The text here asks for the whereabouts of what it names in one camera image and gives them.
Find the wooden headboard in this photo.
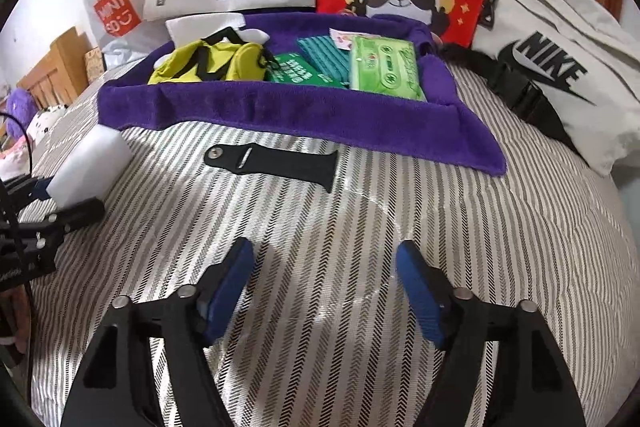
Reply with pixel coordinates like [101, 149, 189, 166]
[17, 27, 108, 108]

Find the purple plush toy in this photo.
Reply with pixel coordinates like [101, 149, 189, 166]
[5, 88, 38, 138]

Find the black cable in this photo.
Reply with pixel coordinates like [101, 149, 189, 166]
[0, 111, 38, 228]

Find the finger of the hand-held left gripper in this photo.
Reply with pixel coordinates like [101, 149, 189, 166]
[20, 199, 106, 239]
[10, 174, 56, 208]

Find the small white red packet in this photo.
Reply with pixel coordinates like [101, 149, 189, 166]
[328, 28, 366, 50]

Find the floral white pillow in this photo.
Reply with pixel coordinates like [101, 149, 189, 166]
[27, 104, 68, 142]

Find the purple towel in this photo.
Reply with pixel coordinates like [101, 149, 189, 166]
[97, 12, 507, 175]

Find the striped bed sheet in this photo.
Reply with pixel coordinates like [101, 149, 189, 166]
[22, 57, 640, 427]

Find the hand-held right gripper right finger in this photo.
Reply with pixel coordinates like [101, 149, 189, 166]
[395, 239, 586, 427]

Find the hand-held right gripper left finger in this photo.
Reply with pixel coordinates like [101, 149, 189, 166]
[60, 237, 256, 427]

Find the white tote bag black logo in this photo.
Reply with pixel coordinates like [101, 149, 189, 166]
[470, 0, 640, 178]

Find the green wet wipes pack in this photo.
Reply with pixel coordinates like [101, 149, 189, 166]
[348, 34, 427, 102]

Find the white sponge block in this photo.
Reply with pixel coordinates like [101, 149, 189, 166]
[45, 127, 132, 210]

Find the dark green tissue packet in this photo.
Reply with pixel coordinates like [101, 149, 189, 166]
[265, 51, 351, 88]

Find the black buckle strap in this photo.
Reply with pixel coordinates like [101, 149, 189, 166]
[437, 42, 576, 148]

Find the yellow bag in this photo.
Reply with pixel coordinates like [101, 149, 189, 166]
[147, 34, 273, 85]

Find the teal ribbed cloth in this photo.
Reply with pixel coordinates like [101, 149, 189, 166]
[296, 36, 351, 72]

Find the black watch strap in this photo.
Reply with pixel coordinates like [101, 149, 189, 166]
[205, 143, 340, 194]

